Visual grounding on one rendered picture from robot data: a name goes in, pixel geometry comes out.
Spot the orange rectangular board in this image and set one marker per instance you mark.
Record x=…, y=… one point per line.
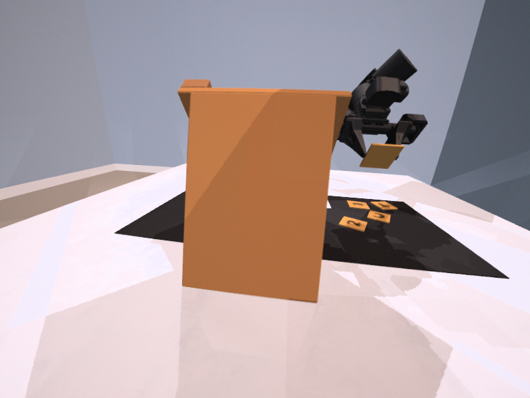
x=257, y=182

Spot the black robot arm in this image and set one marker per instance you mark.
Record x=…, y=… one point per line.
x=385, y=85

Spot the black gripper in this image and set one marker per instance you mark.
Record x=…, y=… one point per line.
x=373, y=121

